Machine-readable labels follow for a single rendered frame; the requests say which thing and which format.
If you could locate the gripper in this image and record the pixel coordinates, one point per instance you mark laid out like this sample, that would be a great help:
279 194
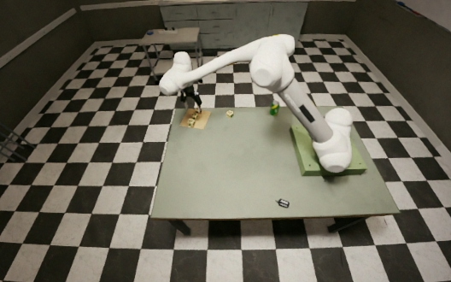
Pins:
191 93

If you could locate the tan flat mat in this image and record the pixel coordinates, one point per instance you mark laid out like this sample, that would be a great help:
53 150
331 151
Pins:
200 122

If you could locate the green and yellow drink can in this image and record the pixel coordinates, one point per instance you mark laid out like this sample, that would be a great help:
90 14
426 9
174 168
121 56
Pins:
274 108

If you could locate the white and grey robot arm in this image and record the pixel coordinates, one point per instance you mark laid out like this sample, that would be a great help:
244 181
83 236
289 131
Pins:
270 68

